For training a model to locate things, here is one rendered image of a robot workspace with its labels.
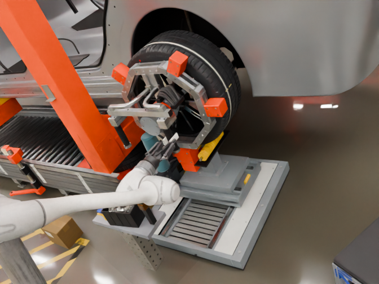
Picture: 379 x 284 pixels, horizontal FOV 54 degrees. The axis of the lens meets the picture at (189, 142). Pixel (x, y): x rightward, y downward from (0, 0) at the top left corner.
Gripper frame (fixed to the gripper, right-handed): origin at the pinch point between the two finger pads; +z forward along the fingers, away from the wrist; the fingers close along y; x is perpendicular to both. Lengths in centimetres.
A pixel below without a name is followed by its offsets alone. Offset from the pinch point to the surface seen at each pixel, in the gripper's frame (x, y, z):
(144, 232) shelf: -38, -14, -32
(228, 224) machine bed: -75, 5, 9
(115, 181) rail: -48, -74, 5
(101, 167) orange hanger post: -25, -65, -3
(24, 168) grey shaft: -48, -182, 2
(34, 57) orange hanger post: 52, -63, -3
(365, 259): -49, 87, -11
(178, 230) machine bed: -77, -27, -2
